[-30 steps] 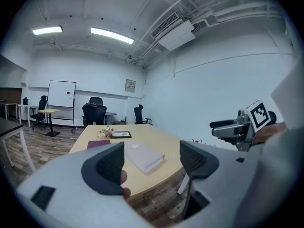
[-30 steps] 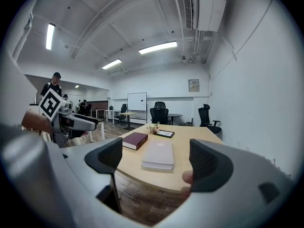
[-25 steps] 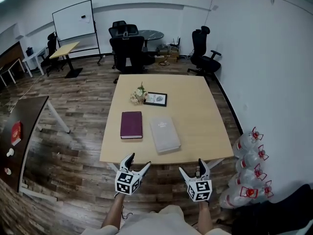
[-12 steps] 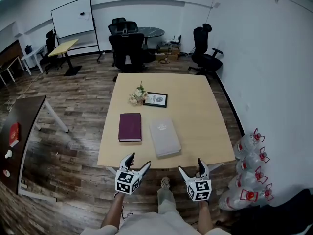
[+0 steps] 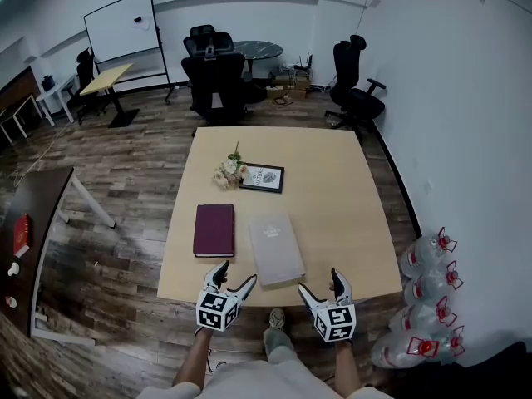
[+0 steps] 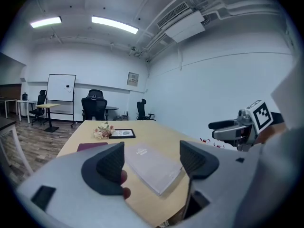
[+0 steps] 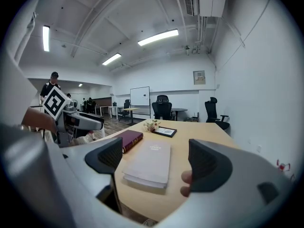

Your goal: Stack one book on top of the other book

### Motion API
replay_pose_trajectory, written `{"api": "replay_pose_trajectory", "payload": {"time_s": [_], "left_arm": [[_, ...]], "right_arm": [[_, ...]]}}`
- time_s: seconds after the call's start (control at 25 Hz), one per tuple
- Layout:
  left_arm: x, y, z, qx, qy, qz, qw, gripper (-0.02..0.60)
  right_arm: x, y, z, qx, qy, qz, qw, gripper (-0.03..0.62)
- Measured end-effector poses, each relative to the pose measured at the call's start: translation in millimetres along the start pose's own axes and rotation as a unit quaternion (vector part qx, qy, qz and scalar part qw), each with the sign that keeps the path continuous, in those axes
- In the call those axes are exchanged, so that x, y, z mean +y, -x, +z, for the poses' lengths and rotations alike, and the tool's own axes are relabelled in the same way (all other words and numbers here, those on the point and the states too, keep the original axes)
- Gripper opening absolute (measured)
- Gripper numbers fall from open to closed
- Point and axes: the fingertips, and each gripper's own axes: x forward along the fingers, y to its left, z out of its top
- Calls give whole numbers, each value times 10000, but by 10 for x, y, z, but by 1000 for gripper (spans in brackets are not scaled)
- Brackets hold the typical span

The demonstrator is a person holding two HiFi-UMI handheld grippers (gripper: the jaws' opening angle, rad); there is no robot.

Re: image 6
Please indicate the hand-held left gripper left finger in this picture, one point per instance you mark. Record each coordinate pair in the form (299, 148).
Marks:
(71, 174)

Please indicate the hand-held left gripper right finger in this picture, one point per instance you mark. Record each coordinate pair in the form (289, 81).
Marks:
(228, 174)

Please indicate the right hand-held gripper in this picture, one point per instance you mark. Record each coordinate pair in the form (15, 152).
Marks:
(260, 116)

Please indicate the maroon book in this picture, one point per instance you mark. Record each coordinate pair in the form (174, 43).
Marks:
(90, 146)

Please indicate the grey book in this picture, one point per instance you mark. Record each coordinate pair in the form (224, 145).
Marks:
(152, 165)

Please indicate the person's right forearm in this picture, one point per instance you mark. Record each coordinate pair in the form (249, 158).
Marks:
(273, 132)

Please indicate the person's left hand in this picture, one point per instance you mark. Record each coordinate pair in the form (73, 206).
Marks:
(125, 193)

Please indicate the pale flower bouquet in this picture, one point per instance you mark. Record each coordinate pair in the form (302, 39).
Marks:
(103, 130)

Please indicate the light wooden table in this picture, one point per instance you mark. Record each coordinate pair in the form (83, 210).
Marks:
(154, 132)

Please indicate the person's beige shirt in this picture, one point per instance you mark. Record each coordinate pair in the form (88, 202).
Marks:
(287, 96)

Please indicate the black mesh office chair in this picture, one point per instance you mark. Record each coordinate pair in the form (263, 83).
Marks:
(93, 106)

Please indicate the round dark marble table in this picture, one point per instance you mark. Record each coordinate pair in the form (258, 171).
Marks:
(112, 108)

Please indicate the black router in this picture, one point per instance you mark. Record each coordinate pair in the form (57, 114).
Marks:
(125, 114)

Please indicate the white table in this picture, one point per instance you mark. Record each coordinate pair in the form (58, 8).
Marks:
(26, 101)

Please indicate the whiteboard on black stand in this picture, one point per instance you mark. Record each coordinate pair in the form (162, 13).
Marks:
(61, 87)

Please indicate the black pot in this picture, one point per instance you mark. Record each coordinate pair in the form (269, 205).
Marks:
(25, 96)

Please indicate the white-legged brown table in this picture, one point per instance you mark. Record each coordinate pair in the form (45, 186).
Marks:
(8, 100)

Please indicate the white ceiling air conditioner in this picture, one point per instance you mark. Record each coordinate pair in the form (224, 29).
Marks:
(185, 25)

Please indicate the long ceiling light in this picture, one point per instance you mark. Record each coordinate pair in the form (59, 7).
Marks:
(46, 22)
(115, 24)

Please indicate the black picture frame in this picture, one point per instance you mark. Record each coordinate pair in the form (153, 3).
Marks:
(122, 133)

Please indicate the yellow pedestal table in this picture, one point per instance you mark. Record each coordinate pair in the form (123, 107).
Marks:
(48, 106)

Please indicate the grey electrical wall panel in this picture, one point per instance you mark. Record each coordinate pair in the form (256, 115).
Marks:
(133, 79)

